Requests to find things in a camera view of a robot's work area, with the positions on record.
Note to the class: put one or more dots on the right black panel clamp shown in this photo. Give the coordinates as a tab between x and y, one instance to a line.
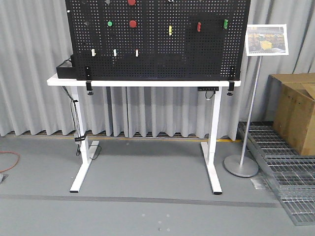
231	81

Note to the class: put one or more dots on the white standing desk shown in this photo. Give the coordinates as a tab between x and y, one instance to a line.
208	148

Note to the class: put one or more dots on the black box on desk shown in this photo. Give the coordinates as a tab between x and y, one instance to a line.
67	70

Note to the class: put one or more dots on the brown cardboard box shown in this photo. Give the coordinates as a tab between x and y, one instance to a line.
295	116

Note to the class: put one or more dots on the lower red mushroom button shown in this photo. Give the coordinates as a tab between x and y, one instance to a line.
133	23

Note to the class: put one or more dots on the grey curtain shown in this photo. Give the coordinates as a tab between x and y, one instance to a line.
34	40

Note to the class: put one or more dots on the left black panel clamp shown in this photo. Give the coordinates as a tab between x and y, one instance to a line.
88	81

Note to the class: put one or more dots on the metal floor grating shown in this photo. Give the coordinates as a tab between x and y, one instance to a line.
290	176

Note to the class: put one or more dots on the upper red mushroom button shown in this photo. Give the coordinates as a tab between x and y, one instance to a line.
131	2

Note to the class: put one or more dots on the red mushroom button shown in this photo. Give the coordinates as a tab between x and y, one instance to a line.
133	23
131	2

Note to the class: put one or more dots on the desk height control panel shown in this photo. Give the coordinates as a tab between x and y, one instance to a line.
208	88

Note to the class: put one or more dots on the printed photo sign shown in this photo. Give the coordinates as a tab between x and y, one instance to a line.
266	40

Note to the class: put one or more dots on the silver sign stand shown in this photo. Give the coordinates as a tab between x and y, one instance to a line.
239	164

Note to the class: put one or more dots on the black perforated pegboard panel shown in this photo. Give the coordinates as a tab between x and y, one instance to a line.
186	55

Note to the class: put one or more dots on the black panel clamp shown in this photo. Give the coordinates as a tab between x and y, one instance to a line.
231	81
88	81

